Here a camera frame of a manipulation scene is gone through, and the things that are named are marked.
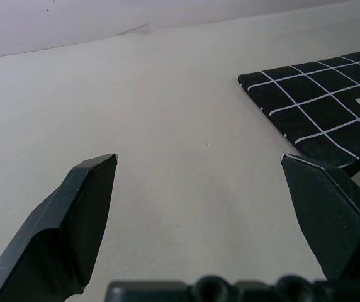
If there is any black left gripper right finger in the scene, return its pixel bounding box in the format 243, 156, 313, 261
279, 153, 360, 282

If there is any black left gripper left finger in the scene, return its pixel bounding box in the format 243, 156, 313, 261
0, 153, 119, 302

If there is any black white-grid fabric pouch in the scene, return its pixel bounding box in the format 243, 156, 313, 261
237, 47, 360, 177

